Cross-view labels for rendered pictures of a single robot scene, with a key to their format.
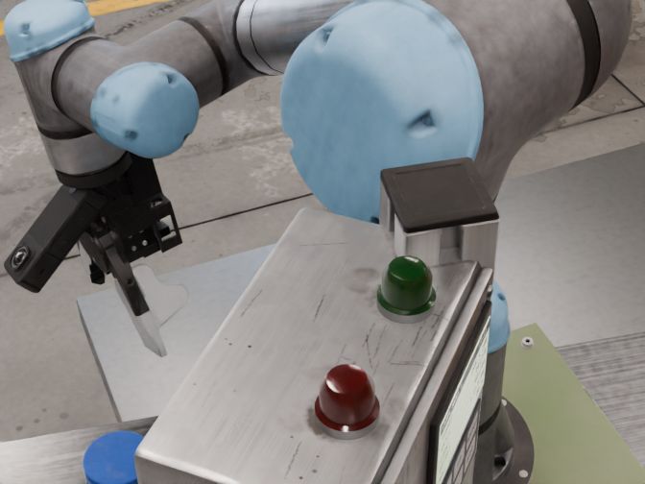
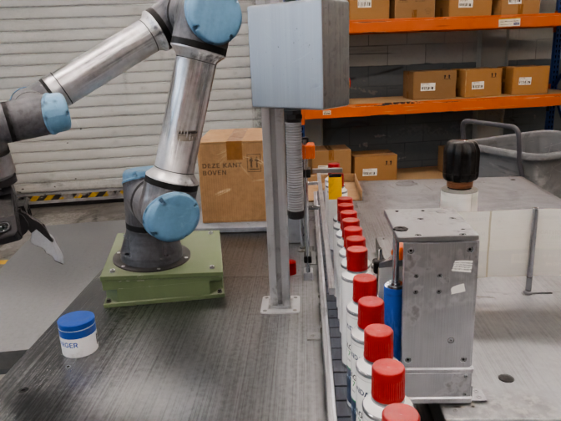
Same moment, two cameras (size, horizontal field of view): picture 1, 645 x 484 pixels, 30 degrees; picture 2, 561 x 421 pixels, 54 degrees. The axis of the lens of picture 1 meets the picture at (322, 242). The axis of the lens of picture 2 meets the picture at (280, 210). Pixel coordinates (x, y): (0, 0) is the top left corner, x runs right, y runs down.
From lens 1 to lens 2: 117 cm
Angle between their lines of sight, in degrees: 69
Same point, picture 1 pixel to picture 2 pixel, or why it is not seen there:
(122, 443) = (68, 317)
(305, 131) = (204, 18)
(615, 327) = not seen: hidden behind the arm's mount
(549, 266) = (72, 254)
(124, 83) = (51, 96)
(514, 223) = (40, 256)
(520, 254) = not seen: hidden behind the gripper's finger
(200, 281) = not seen: outside the picture
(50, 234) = (11, 210)
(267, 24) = (69, 77)
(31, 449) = (12, 377)
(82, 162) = (10, 168)
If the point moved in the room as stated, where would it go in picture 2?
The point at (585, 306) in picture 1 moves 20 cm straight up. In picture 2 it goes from (100, 251) to (91, 187)
